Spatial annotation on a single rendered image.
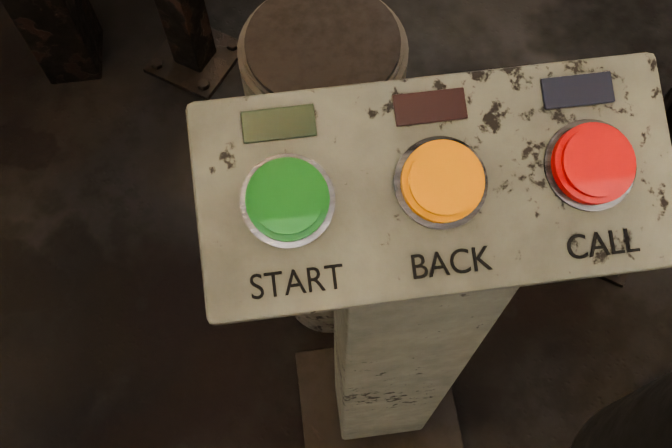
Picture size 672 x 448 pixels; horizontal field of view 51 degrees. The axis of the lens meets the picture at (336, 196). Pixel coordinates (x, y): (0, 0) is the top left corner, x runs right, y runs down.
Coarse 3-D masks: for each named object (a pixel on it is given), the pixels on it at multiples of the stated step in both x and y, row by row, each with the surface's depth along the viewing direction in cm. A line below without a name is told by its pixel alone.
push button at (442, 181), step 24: (432, 144) 34; (456, 144) 34; (408, 168) 34; (432, 168) 33; (456, 168) 34; (480, 168) 34; (408, 192) 34; (432, 192) 33; (456, 192) 33; (480, 192) 34; (432, 216) 33; (456, 216) 34
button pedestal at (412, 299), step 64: (576, 64) 36; (640, 64) 36; (192, 128) 34; (320, 128) 35; (384, 128) 35; (448, 128) 35; (512, 128) 35; (640, 128) 35; (384, 192) 34; (512, 192) 35; (640, 192) 35; (256, 256) 34; (320, 256) 34; (384, 256) 34; (448, 256) 34; (512, 256) 34; (576, 256) 34; (640, 256) 34; (384, 320) 42; (448, 320) 44; (320, 384) 89; (384, 384) 59; (448, 384) 62
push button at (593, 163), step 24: (576, 144) 34; (600, 144) 34; (624, 144) 34; (552, 168) 34; (576, 168) 34; (600, 168) 34; (624, 168) 34; (576, 192) 34; (600, 192) 34; (624, 192) 34
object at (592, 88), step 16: (544, 80) 35; (560, 80) 35; (576, 80) 35; (592, 80) 35; (608, 80) 35; (544, 96) 35; (560, 96) 35; (576, 96) 35; (592, 96) 35; (608, 96) 35
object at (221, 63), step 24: (168, 0) 97; (192, 0) 99; (168, 24) 102; (192, 24) 102; (168, 48) 112; (192, 48) 105; (216, 48) 112; (168, 72) 110; (192, 72) 110; (216, 72) 110
